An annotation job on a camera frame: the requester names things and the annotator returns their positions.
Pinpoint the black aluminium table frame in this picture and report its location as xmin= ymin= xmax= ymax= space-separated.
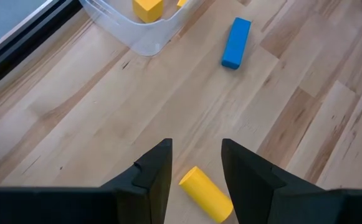
xmin=0 ymin=0 xmax=83 ymax=97

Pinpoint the blue rectangular block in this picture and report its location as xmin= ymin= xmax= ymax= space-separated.
xmin=221 ymin=17 xmax=252 ymax=70

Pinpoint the clear plastic bin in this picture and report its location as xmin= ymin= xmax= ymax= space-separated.
xmin=79 ymin=0 xmax=206 ymax=57

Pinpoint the yellow cube block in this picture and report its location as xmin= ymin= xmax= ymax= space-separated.
xmin=132 ymin=0 xmax=164 ymax=24

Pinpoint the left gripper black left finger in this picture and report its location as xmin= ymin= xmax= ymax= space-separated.
xmin=0 ymin=138 xmax=173 ymax=224

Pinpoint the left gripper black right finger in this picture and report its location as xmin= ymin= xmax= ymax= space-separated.
xmin=221 ymin=138 xmax=362 ymax=224

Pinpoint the yellow cylinder block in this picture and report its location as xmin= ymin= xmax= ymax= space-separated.
xmin=178 ymin=166 xmax=234 ymax=224

